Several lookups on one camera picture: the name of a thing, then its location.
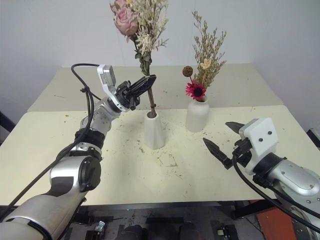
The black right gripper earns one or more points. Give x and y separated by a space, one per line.
243 152

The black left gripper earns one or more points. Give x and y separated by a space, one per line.
124 94

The pink rose dried bouquet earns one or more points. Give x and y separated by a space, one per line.
125 22

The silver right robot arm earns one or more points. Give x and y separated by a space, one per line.
292 175

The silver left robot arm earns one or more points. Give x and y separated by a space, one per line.
62 180

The round white bottle vase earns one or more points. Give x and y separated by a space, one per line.
196 117

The tapered white vase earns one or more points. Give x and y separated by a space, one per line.
153 135

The red daisy dried bouquet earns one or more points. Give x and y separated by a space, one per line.
197 91

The dark chair edge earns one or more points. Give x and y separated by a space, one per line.
315 138

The orange box under table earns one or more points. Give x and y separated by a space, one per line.
273 221

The dark rounded shape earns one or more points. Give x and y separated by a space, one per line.
135 232

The dark object beside table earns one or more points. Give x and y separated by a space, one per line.
5 125

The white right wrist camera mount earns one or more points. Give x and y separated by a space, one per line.
260 135

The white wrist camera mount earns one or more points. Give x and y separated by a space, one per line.
107 76
260 135

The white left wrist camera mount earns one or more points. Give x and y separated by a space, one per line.
107 76

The black table frame bar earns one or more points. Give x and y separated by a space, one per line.
160 204

